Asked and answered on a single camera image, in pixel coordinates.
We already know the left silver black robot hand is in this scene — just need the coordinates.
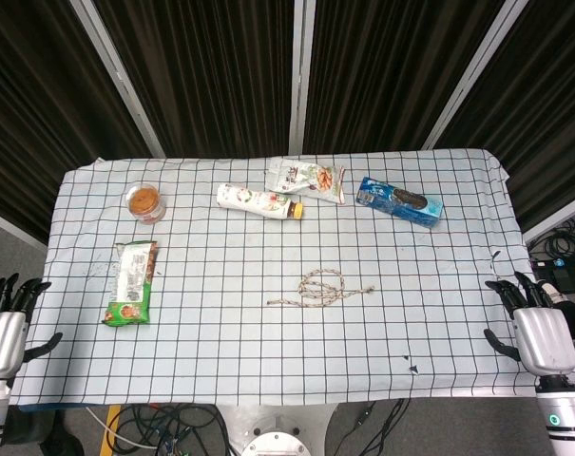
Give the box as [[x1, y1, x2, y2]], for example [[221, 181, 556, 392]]
[[0, 273, 64, 380]]

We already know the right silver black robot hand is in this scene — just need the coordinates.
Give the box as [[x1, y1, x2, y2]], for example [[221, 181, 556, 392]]
[[484, 271, 575, 380]]

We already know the beige braided rope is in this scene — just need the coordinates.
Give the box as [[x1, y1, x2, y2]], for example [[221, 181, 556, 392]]
[[266, 268, 376, 308]]

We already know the green snack package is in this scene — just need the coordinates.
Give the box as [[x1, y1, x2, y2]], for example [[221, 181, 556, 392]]
[[102, 239, 159, 328]]

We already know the clear jar with orange contents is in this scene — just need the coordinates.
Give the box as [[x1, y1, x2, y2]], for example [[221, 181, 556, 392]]
[[126, 183, 167, 224]]

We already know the blue cookie box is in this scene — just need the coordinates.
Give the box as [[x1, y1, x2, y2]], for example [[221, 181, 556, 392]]
[[355, 177, 445, 231]]

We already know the white black-grid tablecloth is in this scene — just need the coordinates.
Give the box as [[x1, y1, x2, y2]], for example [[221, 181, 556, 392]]
[[9, 147, 538, 408]]

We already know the dark ribbed partition panel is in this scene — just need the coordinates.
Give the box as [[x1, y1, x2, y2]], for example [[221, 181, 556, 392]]
[[0, 0, 153, 244], [94, 0, 300, 159], [436, 0, 575, 235], [303, 0, 514, 156]]

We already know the white robot torso base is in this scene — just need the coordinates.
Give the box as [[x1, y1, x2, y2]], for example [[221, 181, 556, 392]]
[[215, 403, 346, 456]]

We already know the white bottle with yellow cap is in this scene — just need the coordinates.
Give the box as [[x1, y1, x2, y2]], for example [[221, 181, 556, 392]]
[[216, 183, 305, 222]]

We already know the silver snack pouch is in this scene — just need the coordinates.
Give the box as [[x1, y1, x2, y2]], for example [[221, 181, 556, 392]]
[[265, 157, 347, 206]]

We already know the black floor cable bundle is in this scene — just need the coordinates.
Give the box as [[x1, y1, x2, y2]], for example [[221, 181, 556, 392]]
[[85, 403, 232, 456], [342, 398, 412, 456], [528, 221, 575, 267]]

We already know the white partition base rail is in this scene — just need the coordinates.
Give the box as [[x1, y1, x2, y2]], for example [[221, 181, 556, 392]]
[[0, 204, 48, 250], [523, 197, 575, 243]]

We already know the white partition post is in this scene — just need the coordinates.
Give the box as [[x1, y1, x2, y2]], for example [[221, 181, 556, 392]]
[[288, 0, 316, 154], [71, 0, 165, 158], [419, 0, 530, 151]]

